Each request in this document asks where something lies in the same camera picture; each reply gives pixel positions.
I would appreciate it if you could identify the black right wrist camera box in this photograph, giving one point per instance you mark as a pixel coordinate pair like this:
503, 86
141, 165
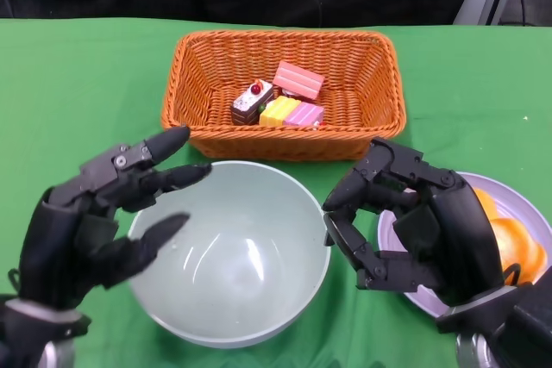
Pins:
535, 325

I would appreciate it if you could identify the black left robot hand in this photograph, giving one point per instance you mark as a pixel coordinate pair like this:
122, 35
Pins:
56, 247

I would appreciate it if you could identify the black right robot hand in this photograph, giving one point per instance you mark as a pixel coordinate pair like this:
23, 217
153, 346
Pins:
461, 234

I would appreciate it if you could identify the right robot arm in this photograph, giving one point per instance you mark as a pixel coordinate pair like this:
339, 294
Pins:
474, 346

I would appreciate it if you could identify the grey green bowl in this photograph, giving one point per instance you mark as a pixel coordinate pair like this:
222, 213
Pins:
237, 256

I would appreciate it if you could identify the yellow layered cake slice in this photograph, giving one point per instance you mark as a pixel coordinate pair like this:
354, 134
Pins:
278, 111

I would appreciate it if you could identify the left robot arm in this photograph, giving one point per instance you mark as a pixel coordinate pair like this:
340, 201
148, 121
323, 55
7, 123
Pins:
30, 333

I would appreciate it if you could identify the chocolate cake slice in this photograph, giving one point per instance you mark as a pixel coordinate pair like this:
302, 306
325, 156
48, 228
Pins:
250, 105

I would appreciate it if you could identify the salmon red layered cake slice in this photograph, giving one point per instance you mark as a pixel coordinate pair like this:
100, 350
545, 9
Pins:
297, 79

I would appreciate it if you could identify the lavender plate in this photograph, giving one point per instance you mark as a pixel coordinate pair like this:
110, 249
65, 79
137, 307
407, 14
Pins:
517, 200

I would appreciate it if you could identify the green tablecloth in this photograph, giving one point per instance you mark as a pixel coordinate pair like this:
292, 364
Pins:
86, 83

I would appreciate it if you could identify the pink layered cake slice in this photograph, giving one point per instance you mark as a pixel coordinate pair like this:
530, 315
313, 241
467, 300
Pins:
306, 114

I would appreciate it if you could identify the orange wicker basket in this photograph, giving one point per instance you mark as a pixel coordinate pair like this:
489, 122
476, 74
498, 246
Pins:
207, 83

